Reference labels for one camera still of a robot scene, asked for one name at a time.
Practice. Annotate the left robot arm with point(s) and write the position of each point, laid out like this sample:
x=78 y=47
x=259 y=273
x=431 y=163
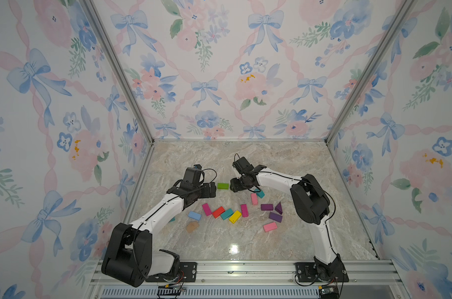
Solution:
x=130 y=257

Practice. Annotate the light pink upright block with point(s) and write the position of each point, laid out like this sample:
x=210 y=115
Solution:
x=254 y=199

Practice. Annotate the right frame post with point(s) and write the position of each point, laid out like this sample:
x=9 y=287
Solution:
x=386 y=41

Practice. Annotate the frame post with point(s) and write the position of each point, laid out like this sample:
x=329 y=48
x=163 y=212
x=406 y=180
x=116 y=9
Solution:
x=100 y=31
x=386 y=41

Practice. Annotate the green circuit board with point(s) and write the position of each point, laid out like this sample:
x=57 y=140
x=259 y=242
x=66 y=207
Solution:
x=330 y=292

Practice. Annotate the teal rectangular block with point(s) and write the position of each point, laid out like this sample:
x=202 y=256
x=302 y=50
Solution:
x=227 y=214

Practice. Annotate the yellow block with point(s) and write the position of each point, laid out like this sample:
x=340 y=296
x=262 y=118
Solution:
x=235 y=217

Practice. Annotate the purple block lower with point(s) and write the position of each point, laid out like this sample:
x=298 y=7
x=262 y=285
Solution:
x=275 y=217

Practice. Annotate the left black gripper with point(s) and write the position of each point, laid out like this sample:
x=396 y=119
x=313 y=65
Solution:
x=206 y=193

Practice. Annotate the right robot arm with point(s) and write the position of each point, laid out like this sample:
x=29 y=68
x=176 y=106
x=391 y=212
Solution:
x=311 y=204

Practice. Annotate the light blue block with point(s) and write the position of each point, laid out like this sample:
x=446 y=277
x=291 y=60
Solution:
x=195 y=216

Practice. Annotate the magenta block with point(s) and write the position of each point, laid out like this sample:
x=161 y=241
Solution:
x=206 y=209
x=244 y=210

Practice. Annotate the purple triangle block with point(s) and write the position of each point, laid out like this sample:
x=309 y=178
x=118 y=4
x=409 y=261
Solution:
x=279 y=209

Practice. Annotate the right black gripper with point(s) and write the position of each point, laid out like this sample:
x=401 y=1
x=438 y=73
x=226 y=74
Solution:
x=234 y=186

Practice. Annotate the tan wooden block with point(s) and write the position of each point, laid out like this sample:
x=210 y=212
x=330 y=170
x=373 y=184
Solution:
x=191 y=227

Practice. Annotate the left frame post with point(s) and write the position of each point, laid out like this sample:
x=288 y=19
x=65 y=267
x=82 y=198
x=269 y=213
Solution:
x=100 y=31

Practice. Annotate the green block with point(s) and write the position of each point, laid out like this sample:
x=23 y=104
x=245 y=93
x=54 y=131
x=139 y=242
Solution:
x=223 y=186

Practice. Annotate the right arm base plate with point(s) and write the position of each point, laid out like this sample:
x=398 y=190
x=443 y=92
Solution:
x=308 y=272

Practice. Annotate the purple block upper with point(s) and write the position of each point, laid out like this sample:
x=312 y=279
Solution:
x=267 y=207

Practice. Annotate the red block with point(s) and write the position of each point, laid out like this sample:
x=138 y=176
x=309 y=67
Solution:
x=218 y=212

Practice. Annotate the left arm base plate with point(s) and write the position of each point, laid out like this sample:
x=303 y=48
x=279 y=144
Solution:
x=187 y=271

